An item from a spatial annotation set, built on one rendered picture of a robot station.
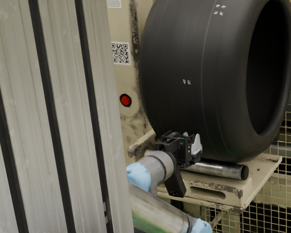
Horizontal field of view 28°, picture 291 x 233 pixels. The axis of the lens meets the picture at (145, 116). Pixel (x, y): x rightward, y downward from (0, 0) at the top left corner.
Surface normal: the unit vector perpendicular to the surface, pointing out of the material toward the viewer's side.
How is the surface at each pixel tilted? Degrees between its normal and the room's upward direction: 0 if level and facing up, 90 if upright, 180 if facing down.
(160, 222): 100
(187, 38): 59
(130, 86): 90
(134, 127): 90
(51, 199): 90
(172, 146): 90
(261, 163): 0
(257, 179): 0
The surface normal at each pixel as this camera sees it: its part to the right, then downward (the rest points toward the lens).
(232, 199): -0.51, 0.37
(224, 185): -0.10, -0.92
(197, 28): -0.46, -0.25
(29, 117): 0.86, 0.11
